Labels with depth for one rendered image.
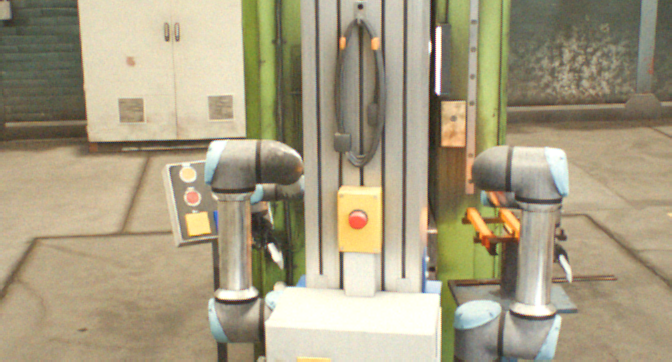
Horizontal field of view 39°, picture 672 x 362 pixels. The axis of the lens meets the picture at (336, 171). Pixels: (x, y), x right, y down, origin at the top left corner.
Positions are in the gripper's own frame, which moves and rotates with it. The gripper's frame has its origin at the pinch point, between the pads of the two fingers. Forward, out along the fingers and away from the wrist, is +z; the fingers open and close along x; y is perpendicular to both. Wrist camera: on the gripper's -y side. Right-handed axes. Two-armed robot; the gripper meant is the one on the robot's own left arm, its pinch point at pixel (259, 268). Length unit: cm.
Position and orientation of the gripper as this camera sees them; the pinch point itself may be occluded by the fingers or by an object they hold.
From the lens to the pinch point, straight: 307.2
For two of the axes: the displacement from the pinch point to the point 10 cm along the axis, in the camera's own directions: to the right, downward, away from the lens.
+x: 9.9, 0.3, -1.5
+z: 0.1, 9.7, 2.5
